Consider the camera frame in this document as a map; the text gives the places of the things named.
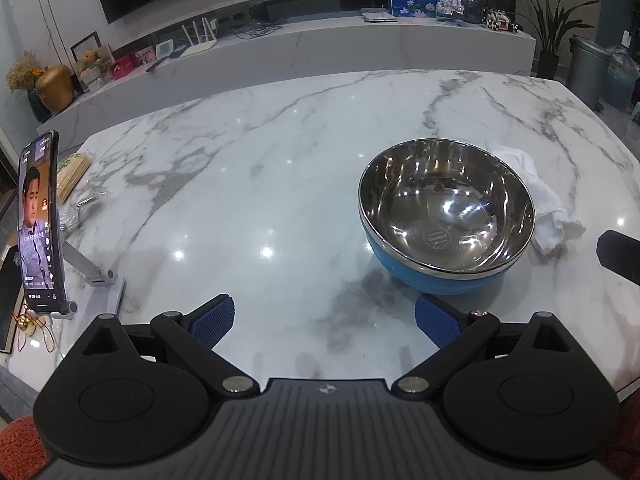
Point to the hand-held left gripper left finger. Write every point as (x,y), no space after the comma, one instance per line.
(215,321)

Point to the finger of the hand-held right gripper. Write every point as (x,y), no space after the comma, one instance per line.
(620,255)

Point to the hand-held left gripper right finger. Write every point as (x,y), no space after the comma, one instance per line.
(436,321)

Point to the white cloth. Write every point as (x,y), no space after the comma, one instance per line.
(545,200)

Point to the blue steel-lined bowl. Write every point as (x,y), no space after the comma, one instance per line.
(440,210)

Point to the grey phone stand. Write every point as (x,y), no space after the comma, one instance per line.
(95,280)

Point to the grey trash can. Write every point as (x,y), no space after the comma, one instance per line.
(590,72)

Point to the black smartphone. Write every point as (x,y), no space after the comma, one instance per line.
(39,230)

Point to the pack of bamboo sticks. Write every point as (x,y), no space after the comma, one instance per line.
(74,176)

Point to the orange stool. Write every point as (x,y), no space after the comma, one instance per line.
(22,442)

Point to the potted green plant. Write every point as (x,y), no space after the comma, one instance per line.
(550,25)

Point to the black and white toy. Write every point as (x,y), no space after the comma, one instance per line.
(499,21)

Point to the red box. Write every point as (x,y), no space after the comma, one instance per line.
(123,67)

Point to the pink box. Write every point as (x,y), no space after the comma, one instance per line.
(144,56)

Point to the small white display device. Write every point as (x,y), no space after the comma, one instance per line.
(164,49)

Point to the dark blue vase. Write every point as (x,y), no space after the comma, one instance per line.
(37,107)

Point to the white router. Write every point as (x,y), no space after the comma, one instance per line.
(199,42)

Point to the gold vase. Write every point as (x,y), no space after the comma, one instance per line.
(56,89)

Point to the brown teddy bear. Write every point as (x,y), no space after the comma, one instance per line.
(91,60)

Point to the white marble tv cabinet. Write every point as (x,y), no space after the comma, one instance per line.
(350,45)

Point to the grey set-top box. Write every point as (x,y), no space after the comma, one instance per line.
(378,15)

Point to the dried flower bunch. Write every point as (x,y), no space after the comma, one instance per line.
(22,72)

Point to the black picture frame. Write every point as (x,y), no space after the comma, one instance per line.
(85,45)

